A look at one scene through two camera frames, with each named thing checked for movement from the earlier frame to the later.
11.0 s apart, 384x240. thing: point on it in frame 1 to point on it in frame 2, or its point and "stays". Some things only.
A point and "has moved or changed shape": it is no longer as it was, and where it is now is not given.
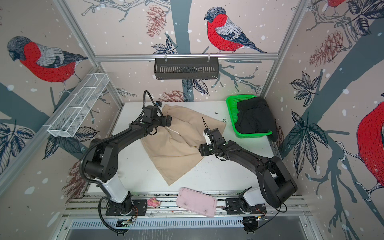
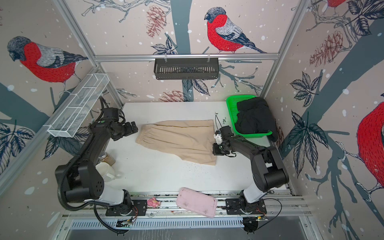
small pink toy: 153,202 stays
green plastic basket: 231,102 stays
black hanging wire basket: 186,68 stays
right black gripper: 204,149 to 217,150
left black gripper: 169,120 to 129,130
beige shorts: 174,149 has moved or changed shape
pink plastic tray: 196,202 stays
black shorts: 255,116 stays
